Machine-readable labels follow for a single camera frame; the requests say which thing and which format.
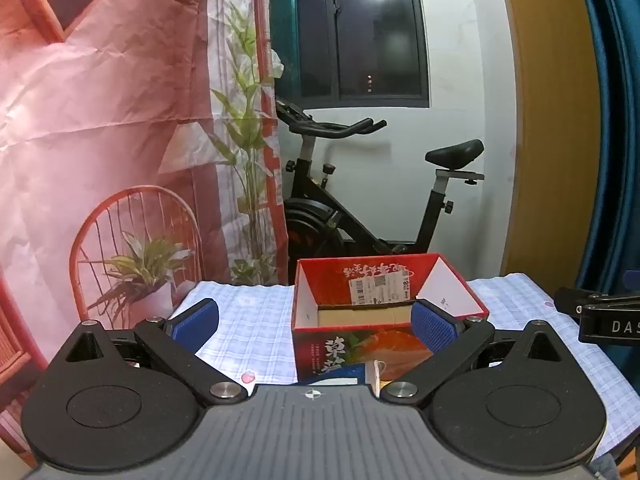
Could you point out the blue packet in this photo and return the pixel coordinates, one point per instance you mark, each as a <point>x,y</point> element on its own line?
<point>345,376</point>

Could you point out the dark window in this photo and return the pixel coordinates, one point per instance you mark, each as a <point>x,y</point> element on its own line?
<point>375,35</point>

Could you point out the blue checkered tablecloth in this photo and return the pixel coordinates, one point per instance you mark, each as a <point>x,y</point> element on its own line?
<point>250,320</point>

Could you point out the red strawberry print cardboard box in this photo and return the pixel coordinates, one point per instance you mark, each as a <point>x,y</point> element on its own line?
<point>320,352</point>

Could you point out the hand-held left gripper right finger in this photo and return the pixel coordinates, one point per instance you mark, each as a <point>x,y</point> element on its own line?
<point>433,329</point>

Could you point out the yellow wooden door panel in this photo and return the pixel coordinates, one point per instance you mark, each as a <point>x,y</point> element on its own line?
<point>550,110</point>

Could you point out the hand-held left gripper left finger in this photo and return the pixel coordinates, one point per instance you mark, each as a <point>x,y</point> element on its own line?
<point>196,324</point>

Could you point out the blue curtain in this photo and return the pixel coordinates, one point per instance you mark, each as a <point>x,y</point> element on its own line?
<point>620,110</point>

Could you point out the black exercise bike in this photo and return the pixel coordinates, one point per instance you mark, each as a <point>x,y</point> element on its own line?
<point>320,200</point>

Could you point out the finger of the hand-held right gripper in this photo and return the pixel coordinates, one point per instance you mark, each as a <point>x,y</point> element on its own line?
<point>567,300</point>
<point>632,280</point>

